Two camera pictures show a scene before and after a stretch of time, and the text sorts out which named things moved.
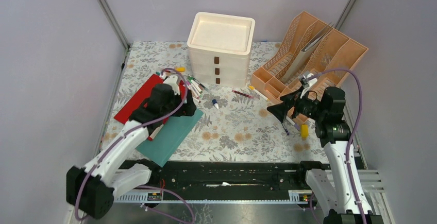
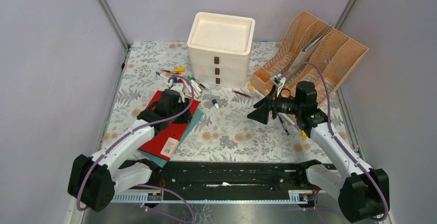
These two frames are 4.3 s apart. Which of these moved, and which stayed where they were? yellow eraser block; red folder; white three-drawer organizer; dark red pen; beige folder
Moved: red folder
Stayed: dark red pen; yellow eraser block; beige folder; white three-drawer organizer
